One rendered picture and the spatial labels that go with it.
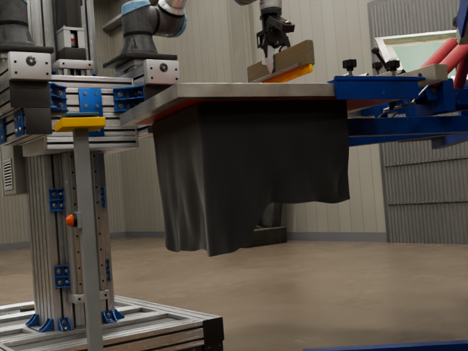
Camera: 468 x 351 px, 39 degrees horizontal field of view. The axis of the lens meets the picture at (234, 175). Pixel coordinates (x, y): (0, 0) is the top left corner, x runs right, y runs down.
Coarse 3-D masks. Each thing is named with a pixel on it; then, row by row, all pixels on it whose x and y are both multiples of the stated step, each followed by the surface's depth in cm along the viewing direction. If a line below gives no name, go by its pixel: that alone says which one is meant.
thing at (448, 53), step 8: (448, 40) 256; (456, 40) 256; (440, 48) 254; (448, 48) 254; (456, 48) 241; (464, 48) 241; (432, 56) 252; (440, 56) 252; (448, 56) 239; (456, 56) 239; (464, 56) 241; (424, 64) 251; (448, 64) 237; (456, 64) 239; (464, 64) 282; (448, 72) 238; (456, 72) 290; (464, 72) 287; (456, 80) 292; (464, 80) 291; (424, 88) 235; (456, 88) 296; (384, 112) 280
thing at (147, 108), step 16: (160, 96) 184; (176, 96) 173; (192, 96) 173; (208, 96) 175; (224, 96) 177; (240, 96) 179; (256, 96) 181; (272, 96) 183; (288, 96) 186; (304, 96) 188; (320, 96) 190; (128, 112) 215; (144, 112) 199
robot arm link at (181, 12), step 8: (160, 0) 267; (168, 0) 263; (176, 0) 262; (184, 0) 263; (160, 8) 265; (168, 8) 264; (176, 8) 264; (184, 8) 269; (160, 16) 264; (168, 16) 265; (176, 16) 265; (184, 16) 272; (160, 24) 265; (168, 24) 267; (176, 24) 268; (184, 24) 271; (160, 32) 267; (168, 32) 269; (176, 32) 271
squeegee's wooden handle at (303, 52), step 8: (304, 40) 200; (312, 40) 201; (288, 48) 209; (296, 48) 204; (304, 48) 200; (312, 48) 200; (280, 56) 214; (288, 56) 209; (296, 56) 205; (304, 56) 200; (312, 56) 200; (256, 64) 229; (280, 64) 214; (288, 64) 209; (304, 64) 200; (312, 64) 201; (248, 72) 235; (256, 72) 229; (264, 72) 224; (248, 80) 236
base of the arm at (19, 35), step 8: (0, 24) 231; (8, 24) 230; (16, 24) 231; (24, 24) 234; (0, 32) 230; (8, 32) 230; (16, 32) 231; (24, 32) 233; (0, 40) 230; (8, 40) 229; (16, 40) 229; (24, 40) 231; (32, 40) 236
